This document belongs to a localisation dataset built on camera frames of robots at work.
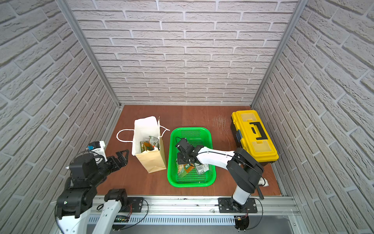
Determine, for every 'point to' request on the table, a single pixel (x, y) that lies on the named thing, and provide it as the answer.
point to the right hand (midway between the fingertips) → (182, 158)
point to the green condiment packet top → (149, 144)
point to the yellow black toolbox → (251, 137)
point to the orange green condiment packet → (188, 167)
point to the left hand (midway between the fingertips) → (120, 150)
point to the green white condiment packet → (201, 168)
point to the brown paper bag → (146, 138)
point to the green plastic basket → (200, 136)
